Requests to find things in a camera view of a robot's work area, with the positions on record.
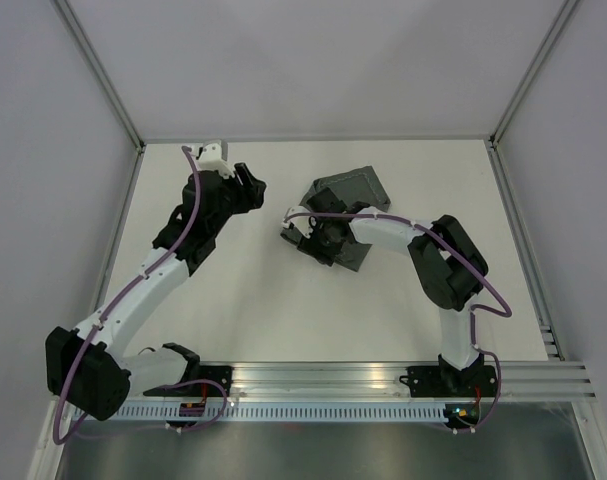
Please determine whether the grey cloth napkin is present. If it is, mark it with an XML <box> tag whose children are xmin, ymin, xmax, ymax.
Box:
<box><xmin>280</xmin><ymin>166</ymin><xmax>391</xmax><ymax>272</ymax></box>

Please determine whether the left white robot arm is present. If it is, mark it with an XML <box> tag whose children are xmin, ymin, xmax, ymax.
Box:
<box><xmin>45</xmin><ymin>163</ymin><xmax>266</xmax><ymax>420</ymax></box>

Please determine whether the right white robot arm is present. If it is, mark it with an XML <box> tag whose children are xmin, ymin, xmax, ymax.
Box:
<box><xmin>282</xmin><ymin>188</ymin><xmax>488</xmax><ymax>396</ymax></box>

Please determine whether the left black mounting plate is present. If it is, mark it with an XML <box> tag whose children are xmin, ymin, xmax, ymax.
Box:
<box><xmin>190</xmin><ymin>365</ymin><xmax>234</xmax><ymax>398</ymax></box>

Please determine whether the black mounting plate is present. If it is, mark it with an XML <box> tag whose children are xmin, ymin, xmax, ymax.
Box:
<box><xmin>399</xmin><ymin>365</ymin><xmax>498</xmax><ymax>398</ymax></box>
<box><xmin>190</xmin><ymin>365</ymin><xmax>234</xmax><ymax>398</ymax></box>

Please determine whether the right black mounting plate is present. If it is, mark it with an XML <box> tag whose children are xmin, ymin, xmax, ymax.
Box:
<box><xmin>399</xmin><ymin>365</ymin><xmax>498</xmax><ymax>398</ymax></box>

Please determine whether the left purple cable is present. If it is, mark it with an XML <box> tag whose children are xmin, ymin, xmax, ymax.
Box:
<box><xmin>52</xmin><ymin>144</ymin><xmax>234</xmax><ymax>446</ymax></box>

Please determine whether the purple cable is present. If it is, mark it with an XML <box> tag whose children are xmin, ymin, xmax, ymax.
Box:
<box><xmin>52</xmin><ymin>144</ymin><xmax>234</xmax><ymax>446</ymax></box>
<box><xmin>285</xmin><ymin>212</ymin><xmax>513</xmax><ymax>435</ymax></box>

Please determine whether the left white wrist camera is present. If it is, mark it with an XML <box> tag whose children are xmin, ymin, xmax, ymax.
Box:
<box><xmin>193</xmin><ymin>139</ymin><xmax>235</xmax><ymax>179</ymax></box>

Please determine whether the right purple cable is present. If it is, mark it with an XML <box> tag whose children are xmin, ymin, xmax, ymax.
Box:
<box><xmin>285</xmin><ymin>212</ymin><xmax>513</xmax><ymax>435</ymax></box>

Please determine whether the white slotted cable duct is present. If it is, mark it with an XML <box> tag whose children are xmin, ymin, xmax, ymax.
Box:
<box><xmin>112</xmin><ymin>400</ymin><xmax>446</xmax><ymax>423</ymax></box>

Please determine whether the left aluminium frame post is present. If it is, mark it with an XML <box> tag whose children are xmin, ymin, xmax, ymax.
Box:
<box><xmin>52</xmin><ymin>0</ymin><xmax>147</xmax><ymax>154</ymax></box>

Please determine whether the aluminium frame post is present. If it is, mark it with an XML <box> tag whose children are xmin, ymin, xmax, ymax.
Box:
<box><xmin>52</xmin><ymin>0</ymin><xmax>147</xmax><ymax>154</ymax></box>
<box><xmin>487</xmin><ymin>0</ymin><xmax>582</xmax><ymax>150</ymax></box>

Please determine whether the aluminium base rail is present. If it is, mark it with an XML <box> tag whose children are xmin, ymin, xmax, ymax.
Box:
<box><xmin>52</xmin><ymin>360</ymin><xmax>597</xmax><ymax>401</ymax></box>

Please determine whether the right aluminium frame post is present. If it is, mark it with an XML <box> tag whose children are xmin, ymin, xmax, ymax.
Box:
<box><xmin>487</xmin><ymin>0</ymin><xmax>582</xmax><ymax>150</ymax></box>

